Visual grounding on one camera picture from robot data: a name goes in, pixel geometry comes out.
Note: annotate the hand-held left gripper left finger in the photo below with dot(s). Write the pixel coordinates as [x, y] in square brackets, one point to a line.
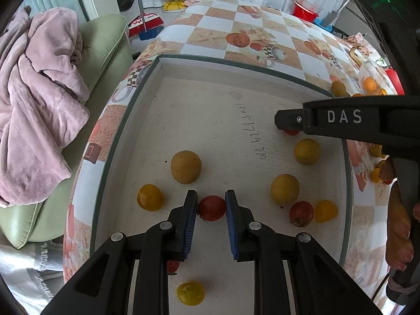
[190, 226]

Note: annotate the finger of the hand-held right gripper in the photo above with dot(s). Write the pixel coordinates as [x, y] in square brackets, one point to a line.
[290, 119]

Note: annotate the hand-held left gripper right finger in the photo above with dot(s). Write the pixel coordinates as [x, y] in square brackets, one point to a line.
[232, 226]

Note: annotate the yellow-green round fruit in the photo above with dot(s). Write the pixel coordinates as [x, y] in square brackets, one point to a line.
[338, 88]
[284, 188]
[375, 151]
[307, 151]

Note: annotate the tan round fruit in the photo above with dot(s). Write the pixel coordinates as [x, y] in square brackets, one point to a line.
[186, 166]

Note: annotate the white rectangular tray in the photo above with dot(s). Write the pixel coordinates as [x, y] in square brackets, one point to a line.
[213, 121]

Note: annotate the person's right hand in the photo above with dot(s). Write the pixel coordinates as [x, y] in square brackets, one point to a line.
[398, 229]

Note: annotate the clear glass bowl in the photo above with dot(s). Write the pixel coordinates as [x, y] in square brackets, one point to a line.
[366, 69]

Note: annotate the red plastic stool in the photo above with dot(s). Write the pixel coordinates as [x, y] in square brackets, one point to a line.
[395, 80]

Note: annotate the cartoon print cloth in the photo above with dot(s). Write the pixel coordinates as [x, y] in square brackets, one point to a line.
[361, 51]

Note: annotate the red bucket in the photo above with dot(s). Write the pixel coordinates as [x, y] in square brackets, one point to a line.
[305, 6]

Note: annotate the grey fringed blanket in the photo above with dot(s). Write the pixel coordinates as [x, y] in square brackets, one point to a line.
[26, 262]

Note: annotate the red broom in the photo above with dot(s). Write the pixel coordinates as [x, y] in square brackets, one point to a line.
[146, 24]

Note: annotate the pink blanket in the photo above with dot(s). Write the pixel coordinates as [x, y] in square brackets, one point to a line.
[39, 105]

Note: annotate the green sofa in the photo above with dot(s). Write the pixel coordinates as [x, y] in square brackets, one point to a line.
[98, 55]

